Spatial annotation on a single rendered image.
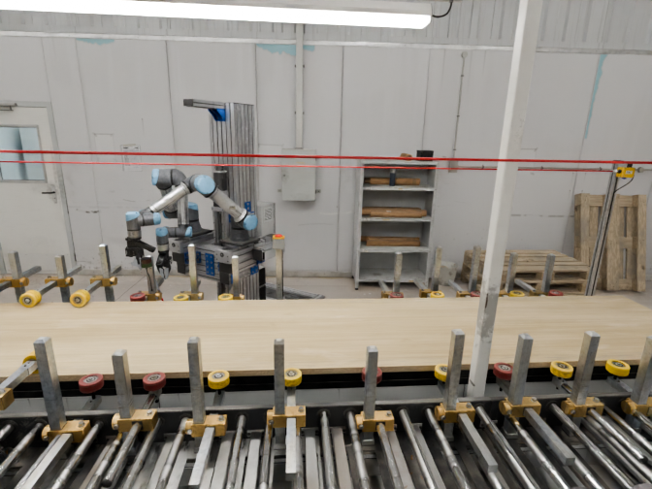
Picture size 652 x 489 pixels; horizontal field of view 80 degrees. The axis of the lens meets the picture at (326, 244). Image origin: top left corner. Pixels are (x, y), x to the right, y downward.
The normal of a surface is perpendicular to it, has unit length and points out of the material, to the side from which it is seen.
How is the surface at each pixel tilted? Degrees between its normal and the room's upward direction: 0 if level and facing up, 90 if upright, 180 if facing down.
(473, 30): 90
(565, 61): 90
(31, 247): 90
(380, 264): 90
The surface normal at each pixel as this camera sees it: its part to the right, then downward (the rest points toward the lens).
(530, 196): 0.03, 0.27
